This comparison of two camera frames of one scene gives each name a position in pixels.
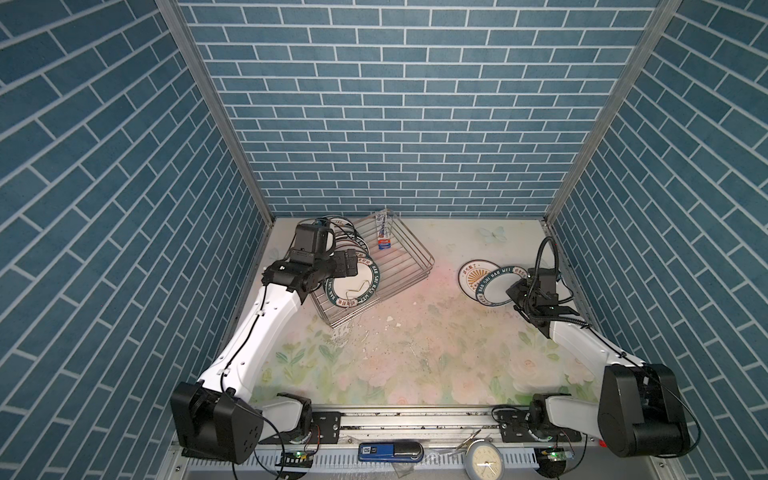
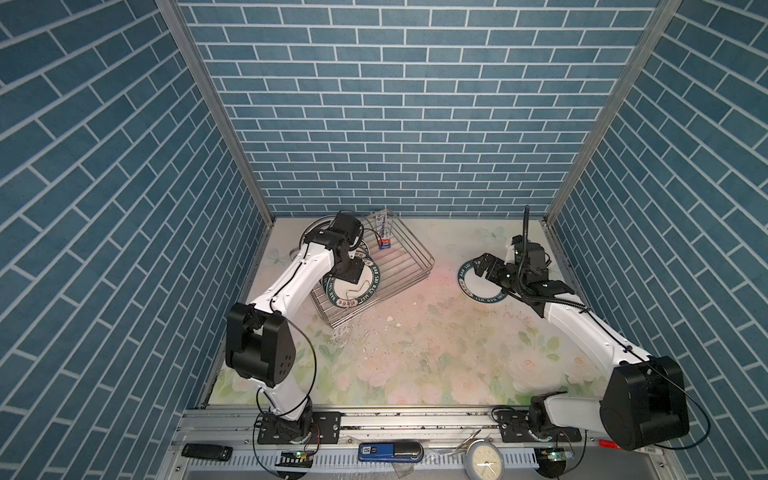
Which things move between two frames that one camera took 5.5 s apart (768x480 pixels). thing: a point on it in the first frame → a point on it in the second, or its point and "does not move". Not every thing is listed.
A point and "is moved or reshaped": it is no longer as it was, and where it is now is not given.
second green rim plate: [351, 291] does not move
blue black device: [391, 452] does not move
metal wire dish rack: [401, 259] does not move
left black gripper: [340, 268] → [354, 272]
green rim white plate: [493, 285] is moved or reshaped
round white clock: [484, 460] does not move
